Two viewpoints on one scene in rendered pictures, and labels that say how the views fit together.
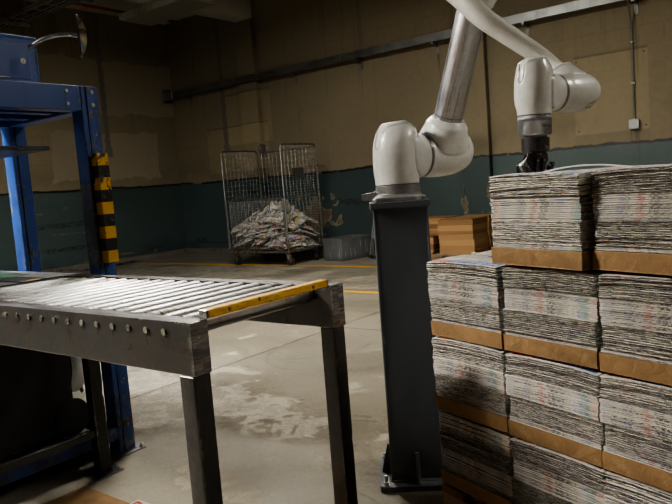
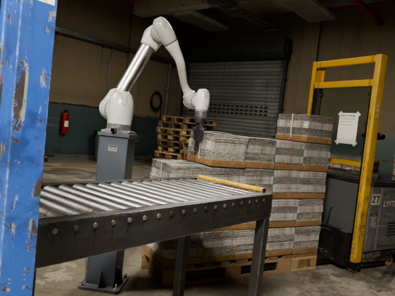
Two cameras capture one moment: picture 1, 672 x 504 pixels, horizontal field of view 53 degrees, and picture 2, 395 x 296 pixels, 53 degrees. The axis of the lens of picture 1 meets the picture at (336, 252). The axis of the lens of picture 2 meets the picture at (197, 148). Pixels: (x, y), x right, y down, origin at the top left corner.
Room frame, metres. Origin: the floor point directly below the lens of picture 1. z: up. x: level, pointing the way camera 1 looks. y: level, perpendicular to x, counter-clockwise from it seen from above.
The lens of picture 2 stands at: (1.78, 2.29, 1.09)
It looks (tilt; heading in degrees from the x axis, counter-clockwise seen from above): 3 degrees down; 272
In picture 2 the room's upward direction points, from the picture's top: 6 degrees clockwise
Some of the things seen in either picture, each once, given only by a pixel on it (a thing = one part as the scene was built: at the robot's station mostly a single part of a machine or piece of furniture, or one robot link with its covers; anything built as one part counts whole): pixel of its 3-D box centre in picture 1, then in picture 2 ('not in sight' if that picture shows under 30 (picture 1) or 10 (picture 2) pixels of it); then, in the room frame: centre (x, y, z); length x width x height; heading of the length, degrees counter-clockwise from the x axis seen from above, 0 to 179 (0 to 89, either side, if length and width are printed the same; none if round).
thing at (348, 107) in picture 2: not in sight; (341, 122); (0.60, -1.36, 1.27); 0.57 x 0.01 x 0.65; 122
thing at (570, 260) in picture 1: (555, 253); (223, 162); (1.66, -0.54, 0.86); 0.29 x 0.16 x 0.04; 30
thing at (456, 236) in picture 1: (451, 239); not in sight; (8.47, -1.46, 0.28); 1.20 x 0.83 x 0.57; 52
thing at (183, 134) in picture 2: not in sight; (185, 143); (2.37, -7.50, 0.65); 1.33 x 0.94 x 1.30; 56
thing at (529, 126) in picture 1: (534, 126); (200, 114); (1.86, -0.57, 1.19); 0.09 x 0.09 x 0.06
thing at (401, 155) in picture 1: (397, 152); (120, 107); (2.37, -0.24, 1.17); 0.18 x 0.16 x 0.22; 120
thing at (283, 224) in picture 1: (272, 205); not in sight; (10.02, 0.89, 0.85); 1.21 x 0.83 x 1.71; 52
